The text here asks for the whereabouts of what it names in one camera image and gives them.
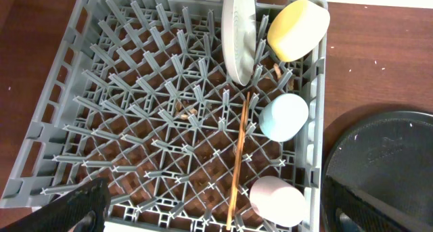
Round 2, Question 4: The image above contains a round black tray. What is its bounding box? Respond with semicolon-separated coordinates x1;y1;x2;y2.
322;111;432;226

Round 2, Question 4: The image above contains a pink plastic cup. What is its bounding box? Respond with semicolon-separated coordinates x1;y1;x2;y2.
249;176;308;227

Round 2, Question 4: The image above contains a light blue plastic cup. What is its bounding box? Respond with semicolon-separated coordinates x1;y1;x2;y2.
259;93;309;142

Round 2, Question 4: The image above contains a yellow plastic bowl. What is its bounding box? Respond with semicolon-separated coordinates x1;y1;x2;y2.
267;0;330;62

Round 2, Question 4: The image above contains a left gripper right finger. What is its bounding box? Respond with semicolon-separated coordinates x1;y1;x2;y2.
321;176;432;231

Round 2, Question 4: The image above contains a grey plastic dishwasher rack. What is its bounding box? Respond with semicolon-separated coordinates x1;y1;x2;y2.
1;0;327;231

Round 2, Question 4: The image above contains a wooden chopstick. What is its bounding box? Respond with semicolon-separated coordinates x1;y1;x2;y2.
226;100;246;231
244;92;250;127

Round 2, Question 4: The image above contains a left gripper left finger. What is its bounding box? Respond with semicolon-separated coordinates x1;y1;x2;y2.
1;178;111;232

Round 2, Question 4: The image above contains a grey round plate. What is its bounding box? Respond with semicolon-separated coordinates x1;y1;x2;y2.
221;0;256;86

